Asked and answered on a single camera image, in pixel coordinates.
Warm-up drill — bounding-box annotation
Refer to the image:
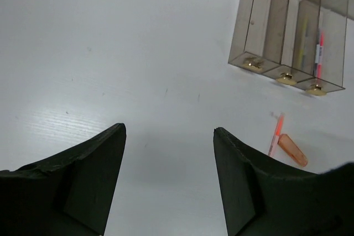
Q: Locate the yellow pen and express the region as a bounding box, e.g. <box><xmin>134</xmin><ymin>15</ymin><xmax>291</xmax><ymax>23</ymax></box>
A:
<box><xmin>297</xmin><ymin>15</ymin><xmax>308</xmax><ymax>70</ymax></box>

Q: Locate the orange pen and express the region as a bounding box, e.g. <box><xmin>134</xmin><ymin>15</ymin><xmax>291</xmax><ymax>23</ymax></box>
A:
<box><xmin>314</xmin><ymin>29</ymin><xmax>324</xmax><ymax>78</ymax></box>
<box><xmin>268</xmin><ymin>113</ymin><xmax>285</xmax><ymax>157</ymax></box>

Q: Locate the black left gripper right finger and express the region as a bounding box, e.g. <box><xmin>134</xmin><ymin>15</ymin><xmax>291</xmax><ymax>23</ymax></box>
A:
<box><xmin>213</xmin><ymin>127</ymin><xmax>353</xmax><ymax>235</ymax></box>

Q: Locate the right brown transparent container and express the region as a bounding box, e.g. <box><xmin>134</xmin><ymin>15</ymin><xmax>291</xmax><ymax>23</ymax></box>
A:
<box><xmin>295</xmin><ymin>0</ymin><xmax>348</xmax><ymax>96</ymax></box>

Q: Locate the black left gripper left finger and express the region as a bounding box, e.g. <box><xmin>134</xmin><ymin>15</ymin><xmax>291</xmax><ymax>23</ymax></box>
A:
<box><xmin>1</xmin><ymin>123</ymin><xmax>126</xmax><ymax>235</ymax></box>

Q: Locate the orange pen cap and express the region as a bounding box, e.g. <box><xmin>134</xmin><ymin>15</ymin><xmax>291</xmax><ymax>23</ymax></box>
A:
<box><xmin>278</xmin><ymin>134</ymin><xmax>308</xmax><ymax>167</ymax></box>

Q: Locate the left brown transparent container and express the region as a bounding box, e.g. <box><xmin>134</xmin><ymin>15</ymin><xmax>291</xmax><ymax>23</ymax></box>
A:
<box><xmin>228</xmin><ymin>0</ymin><xmax>289</xmax><ymax>74</ymax></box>

